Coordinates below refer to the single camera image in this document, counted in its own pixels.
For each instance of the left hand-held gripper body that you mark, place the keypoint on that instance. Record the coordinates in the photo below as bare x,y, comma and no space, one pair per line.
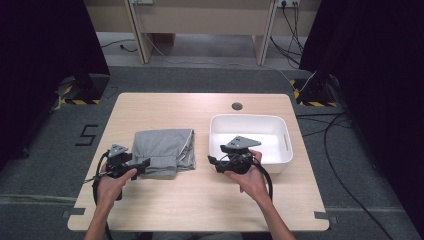
118,165

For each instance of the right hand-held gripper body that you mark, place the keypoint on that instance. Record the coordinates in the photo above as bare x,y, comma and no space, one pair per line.
238,161

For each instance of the grey shorts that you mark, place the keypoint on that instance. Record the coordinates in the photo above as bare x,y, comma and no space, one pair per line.
160,146

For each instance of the white plastic bin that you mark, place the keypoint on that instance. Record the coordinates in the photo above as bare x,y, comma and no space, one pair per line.
266,126

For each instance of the person's left hand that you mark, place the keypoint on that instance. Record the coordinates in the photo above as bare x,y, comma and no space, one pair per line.
108,191

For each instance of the person's right hand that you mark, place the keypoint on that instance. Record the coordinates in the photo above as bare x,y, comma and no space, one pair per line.
255,185

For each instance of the dark round table grommet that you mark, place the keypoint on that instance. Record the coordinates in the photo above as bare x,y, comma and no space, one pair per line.
237,106

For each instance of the grey tape piece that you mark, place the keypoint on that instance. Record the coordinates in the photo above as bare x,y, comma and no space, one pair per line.
75,212
321,215

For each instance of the black stand base hazard tape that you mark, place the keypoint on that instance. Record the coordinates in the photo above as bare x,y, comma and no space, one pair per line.
90,86
316,91

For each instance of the black curtain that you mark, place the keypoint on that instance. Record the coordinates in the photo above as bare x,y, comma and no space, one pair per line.
383,66
40,50

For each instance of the beige desk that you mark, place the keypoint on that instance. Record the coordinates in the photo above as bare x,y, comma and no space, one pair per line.
200,20

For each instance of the white power strip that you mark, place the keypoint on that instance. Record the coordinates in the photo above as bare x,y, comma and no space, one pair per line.
288,3

